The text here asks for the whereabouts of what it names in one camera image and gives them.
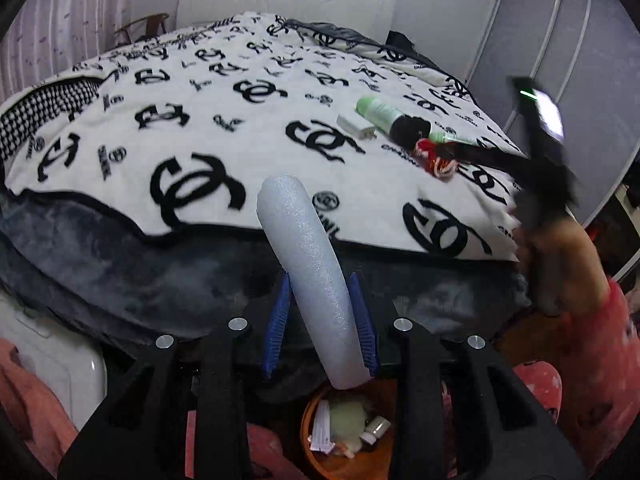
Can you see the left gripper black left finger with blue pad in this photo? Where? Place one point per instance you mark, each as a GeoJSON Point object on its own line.
{"type": "Point", "coordinates": [182, 402]}

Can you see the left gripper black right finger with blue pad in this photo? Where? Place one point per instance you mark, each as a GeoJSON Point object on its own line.
{"type": "Point", "coordinates": [459, 406]}

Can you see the white foam tube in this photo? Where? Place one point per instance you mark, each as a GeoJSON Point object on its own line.
{"type": "Point", "coordinates": [297, 238]}

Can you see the orange plastic trash bin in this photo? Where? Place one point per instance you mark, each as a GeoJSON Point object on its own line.
{"type": "Point", "coordinates": [378, 398]}

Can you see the person's right hand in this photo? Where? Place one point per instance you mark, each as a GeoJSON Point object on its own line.
{"type": "Point", "coordinates": [562, 266]}

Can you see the small white vial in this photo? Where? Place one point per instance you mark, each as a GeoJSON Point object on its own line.
{"type": "Point", "coordinates": [375, 430]}

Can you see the pale green white-capped bottle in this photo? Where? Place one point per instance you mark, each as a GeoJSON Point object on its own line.
{"type": "Point", "coordinates": [348, 420]}

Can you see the orange cream tube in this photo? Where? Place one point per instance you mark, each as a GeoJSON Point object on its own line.
{"type": "Point", "coordinates": [341, 449]}

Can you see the pink patterned pajama legs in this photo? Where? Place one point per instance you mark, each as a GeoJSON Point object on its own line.
{"type": "Point", "coordinates": [584, 370]}

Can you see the white flat tube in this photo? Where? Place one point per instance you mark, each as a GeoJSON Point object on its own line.
{"type": "Point", "coordinates": [320, 438]}

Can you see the dark grey plush blanket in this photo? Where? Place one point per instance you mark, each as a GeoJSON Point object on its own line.
{"type": "Point", "coordinates": [88, 266]}

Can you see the red white wrapper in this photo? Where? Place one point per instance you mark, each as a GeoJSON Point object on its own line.
{"type": "Point", "coordinates": [441, 168]}

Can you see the light green tube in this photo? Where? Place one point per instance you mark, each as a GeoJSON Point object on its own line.
{"type": "Point", "coordinates": [442, 137]}

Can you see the green bottle black cap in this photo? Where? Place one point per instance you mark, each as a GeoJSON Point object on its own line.
{"type": "Point", "coordinates": [404, 130]}

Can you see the small white box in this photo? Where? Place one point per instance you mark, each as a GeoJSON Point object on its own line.
{"type": "Point", "coordinates": [356, 126]}

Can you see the white blanket black logos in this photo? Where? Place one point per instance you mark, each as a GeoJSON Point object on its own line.
{"type": "Point", "coordinates": [183, 130]}

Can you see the wooden chair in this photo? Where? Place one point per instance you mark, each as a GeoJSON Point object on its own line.
{"type": "Point", "coordinates": [141, 29]}

